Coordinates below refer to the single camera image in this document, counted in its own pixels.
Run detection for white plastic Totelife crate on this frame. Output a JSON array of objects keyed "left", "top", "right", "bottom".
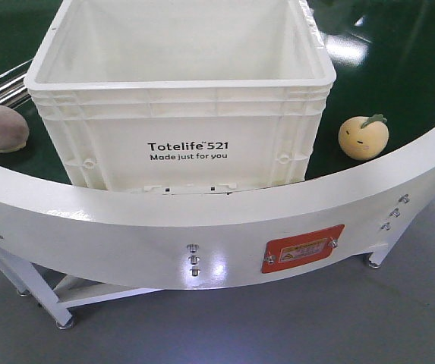
[{"left": 24, "top": 1, "right": 336, "bottom": 194}]

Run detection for yellow round plush toy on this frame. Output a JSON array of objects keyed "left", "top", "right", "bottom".
[{"left": 338, "top": 114, "right": 389, "bottom": 161}]

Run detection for pink brown bun plush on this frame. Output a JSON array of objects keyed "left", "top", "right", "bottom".
[{"left": 0, "top": 105, "right": 30, "bottom": 153}]

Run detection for orange warning label plate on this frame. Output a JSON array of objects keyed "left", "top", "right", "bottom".
[{"left": 261, "top": 224, "right": 345, "bottom": 274}]

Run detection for green conveyor belt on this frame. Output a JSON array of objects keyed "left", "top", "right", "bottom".
[{"left": 0, "top": 1, "right": 435, "bottom": 179}]

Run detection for steel conveyor rollers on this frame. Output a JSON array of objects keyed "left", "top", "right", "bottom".
[{"left": 0, "top": 71, "right": 30, "bottom": 108}]

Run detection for white curved conveyor frame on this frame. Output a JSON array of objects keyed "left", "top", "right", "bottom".
[{"left": 0, "top": 128, "right": 435, "bottom": 328}]

